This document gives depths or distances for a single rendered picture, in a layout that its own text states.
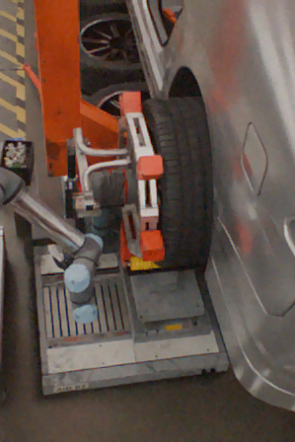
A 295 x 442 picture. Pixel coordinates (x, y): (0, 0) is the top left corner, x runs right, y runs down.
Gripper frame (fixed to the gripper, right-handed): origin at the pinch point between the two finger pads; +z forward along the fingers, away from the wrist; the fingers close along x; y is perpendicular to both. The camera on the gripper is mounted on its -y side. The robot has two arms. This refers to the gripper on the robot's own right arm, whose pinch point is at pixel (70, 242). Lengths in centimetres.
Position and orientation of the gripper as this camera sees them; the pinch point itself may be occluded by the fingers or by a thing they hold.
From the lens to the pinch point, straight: 223.5
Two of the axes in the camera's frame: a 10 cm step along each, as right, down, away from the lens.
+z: -2.3, -6.8, 6.9
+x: -9.7, 1.6, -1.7
